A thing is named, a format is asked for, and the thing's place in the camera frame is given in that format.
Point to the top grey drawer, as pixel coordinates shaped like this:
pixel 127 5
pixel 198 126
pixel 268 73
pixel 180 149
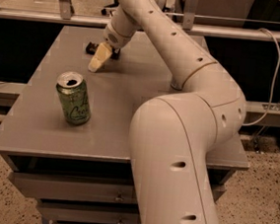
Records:
pixel 71 188

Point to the green lacroix can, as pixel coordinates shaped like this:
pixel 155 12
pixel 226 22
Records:
pixel 73 95

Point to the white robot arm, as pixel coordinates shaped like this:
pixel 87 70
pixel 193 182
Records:
pixel 170 135

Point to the metal railing frame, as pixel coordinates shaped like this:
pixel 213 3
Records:
pixel 250 19

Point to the black office chair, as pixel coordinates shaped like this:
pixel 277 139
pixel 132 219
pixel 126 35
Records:
pixel 109 7

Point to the dark rxbar chocolate bar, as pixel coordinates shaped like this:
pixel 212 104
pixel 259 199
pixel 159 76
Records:
pixel 91 48

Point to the grey drawer cabinet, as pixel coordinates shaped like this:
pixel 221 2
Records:
pixel 119 146

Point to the middle grey drawer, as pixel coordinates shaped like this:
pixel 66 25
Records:
pixel 90 213

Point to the silver redbull can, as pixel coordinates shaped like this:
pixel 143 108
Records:
pixel 176 83

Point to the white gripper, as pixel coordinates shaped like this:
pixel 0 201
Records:
pixel 118 39

